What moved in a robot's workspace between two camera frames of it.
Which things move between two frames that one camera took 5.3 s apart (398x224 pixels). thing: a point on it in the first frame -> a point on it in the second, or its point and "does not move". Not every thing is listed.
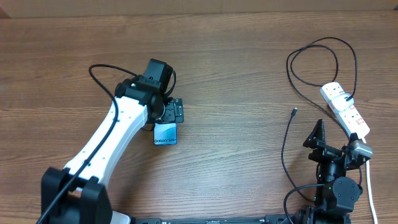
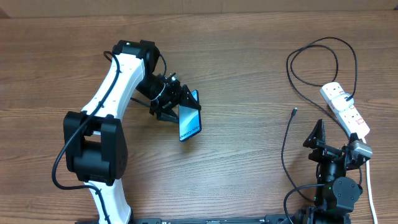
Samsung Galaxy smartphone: (165, 134) -> (189, 119)
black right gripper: (322, 150) does not move
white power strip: (350, 121) does not move
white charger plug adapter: (339, 102) does not move
